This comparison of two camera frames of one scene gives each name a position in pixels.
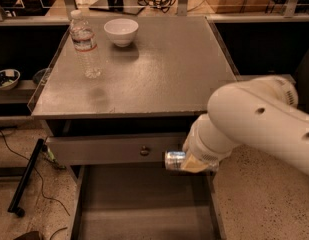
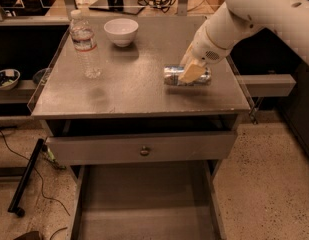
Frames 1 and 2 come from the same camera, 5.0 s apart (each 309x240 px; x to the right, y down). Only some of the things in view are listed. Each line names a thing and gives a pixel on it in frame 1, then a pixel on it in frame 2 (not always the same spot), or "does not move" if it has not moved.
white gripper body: (203, 149) -> (204, 49)
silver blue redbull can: (174, 161) -> (172, 72)
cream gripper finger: (186, 146) -> (189, 56)
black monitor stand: (117, 3) does not move
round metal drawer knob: (145, 151) does not move
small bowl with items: (6, 79) does not move
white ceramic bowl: (121, 31) does not move
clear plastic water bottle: (85, 44) does not move
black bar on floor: (26, 174) does not move
